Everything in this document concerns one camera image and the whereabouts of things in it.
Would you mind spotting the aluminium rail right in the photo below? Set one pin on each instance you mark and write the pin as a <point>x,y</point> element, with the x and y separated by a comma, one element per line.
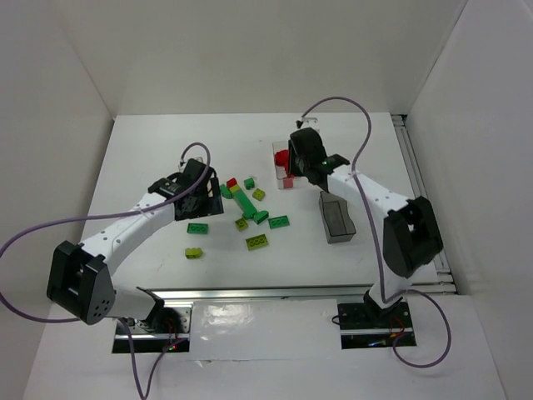
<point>444,275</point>

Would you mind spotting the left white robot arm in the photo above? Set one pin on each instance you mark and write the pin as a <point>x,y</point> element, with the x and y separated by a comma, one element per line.
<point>80,280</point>

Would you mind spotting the dark green 2x4 brick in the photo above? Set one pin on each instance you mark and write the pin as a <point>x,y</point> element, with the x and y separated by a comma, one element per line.
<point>198,228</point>

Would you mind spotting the small red brick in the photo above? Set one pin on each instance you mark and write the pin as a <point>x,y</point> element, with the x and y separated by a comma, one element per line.
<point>288,182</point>

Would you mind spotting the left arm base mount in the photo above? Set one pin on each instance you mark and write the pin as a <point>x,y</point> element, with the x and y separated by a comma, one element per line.
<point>172,330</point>

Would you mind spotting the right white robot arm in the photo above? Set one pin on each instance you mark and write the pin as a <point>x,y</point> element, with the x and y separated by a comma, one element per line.
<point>405,233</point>

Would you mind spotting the clear plastic container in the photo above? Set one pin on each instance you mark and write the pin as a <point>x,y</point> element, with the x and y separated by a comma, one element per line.
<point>280,172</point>

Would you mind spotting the small green cube brick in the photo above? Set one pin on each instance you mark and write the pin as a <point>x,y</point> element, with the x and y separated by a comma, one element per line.
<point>249,183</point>

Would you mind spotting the green 2x4 brick right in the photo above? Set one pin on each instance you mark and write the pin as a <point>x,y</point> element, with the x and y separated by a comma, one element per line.
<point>278,222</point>

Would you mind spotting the lime rounded brick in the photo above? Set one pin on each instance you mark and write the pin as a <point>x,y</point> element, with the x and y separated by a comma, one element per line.
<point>193,253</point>

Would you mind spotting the long green brick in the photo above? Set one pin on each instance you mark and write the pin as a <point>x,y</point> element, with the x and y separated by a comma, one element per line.
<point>243,202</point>

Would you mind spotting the grey translucent container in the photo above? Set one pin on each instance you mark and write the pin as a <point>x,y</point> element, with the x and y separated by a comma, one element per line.
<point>336,220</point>

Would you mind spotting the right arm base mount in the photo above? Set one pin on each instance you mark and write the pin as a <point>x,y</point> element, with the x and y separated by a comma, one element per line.
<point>358,330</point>

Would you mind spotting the aluminium rail front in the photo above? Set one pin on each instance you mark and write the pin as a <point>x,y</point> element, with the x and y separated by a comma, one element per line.
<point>254,293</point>

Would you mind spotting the green brick stack end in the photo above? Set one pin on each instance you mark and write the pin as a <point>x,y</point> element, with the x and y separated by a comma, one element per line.
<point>225,192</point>

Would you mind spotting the red arched brick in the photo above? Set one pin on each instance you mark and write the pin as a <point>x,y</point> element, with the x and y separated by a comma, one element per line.
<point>281,159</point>

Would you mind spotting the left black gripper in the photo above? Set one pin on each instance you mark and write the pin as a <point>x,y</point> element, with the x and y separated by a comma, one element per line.
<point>204,204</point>

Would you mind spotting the lime small square brick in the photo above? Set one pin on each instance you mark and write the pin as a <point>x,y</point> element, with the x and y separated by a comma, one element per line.
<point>241,224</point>

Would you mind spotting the aluminium rail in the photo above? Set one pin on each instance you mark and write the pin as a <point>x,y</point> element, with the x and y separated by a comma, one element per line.
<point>254,293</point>
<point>444,275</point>

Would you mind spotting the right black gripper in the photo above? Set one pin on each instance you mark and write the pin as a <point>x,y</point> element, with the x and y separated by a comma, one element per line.
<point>294,156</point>

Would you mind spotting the lime 2x4 brick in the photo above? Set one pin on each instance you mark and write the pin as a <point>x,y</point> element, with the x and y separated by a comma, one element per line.
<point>254,243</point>

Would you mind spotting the green slope brick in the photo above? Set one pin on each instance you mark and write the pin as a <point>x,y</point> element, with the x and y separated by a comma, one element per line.
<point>261,216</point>

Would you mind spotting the lime 2x2 brick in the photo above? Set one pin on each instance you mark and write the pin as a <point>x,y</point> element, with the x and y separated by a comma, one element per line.
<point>258,194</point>

